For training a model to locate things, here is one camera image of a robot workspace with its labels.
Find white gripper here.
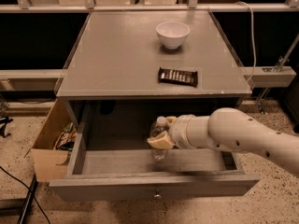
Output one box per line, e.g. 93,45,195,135
147,115,194,149

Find clear plastic water bottle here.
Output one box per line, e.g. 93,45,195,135
149,117,169,162

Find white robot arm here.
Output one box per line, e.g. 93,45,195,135
148,108,299,176

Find metal drawer knob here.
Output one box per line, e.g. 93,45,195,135
153,190,163,200

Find open grey top drawer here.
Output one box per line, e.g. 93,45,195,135
50,101,259,202

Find dark chocolate bar wrapper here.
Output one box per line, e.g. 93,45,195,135
158,67,198,87

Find grey wooden cabinet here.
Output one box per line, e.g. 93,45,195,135
55,10,253,133

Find white ceramic bowl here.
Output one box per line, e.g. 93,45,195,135
156,21,190,49

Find snack bags in box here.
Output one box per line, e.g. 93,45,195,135
53,122,77,151

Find cardboard box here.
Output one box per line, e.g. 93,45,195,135
30,100,71,183

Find black object at left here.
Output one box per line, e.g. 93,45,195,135
0,116,13,138

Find white cable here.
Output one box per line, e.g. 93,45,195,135
235,1,258,82

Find black floor cable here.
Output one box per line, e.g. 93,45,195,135
0,165,52,224

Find black floor rail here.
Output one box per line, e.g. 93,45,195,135
17,175,37,224

